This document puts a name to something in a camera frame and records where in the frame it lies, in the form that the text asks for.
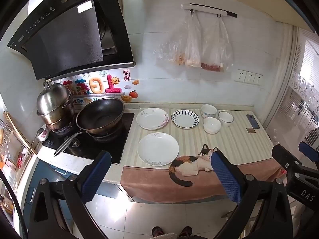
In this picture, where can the black range hood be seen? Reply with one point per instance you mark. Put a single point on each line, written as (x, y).
(62, 37)

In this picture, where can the person's right shoe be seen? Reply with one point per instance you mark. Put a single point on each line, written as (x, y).
(185, 231)

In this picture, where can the white bowl with coloured dots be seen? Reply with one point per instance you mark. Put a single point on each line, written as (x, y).
(208, 110)

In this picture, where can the white lace curtain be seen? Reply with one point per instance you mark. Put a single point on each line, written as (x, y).
(299, 97)

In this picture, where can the clear plastic bag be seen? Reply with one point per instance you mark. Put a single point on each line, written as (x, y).
(192, 47)
(172, 47)
(216, 52)

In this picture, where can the striped mat with cat print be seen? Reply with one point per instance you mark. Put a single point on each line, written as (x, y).
(224, 144)

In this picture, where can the white wall hook rail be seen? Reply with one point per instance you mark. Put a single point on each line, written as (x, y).
(206, 8)

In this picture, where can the white plate with black stripes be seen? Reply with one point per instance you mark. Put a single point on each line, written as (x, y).
(185, 119)

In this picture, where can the colourful wall stickers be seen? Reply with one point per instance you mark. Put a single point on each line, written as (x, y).
(96, 86)

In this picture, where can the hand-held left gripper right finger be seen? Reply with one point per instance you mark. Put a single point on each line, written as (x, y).
(225, 176)

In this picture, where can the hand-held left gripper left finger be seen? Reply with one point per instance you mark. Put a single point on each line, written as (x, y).
(96, 176)

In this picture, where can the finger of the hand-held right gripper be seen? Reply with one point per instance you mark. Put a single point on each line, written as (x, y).
(286, 160)
(310, 151)

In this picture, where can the plain white bowl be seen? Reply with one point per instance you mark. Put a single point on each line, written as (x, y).
(211, 125)

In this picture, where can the blue smartphone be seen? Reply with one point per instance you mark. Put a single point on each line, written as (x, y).
(253, 121)

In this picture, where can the stainless steel steamer pot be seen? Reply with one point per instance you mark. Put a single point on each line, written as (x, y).
(53, 99)

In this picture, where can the blue kitchen cabinet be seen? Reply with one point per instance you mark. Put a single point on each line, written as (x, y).
(37, 171)

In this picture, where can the large white plate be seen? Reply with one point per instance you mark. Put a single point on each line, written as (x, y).
(157, 148)

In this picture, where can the black gas stove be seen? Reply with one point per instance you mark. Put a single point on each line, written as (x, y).
(114, 142)

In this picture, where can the white bowl with blue rim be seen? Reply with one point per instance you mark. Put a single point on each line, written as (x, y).
(226, 119)

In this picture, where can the small floral cup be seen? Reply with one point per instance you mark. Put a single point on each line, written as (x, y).
(42, 135)

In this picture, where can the white plate with floral rim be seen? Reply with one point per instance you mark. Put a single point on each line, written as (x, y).
(152, 119)

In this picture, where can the white wall outlet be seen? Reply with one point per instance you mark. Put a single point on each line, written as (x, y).
(249, 77)
(258, 79)
(240, 75)

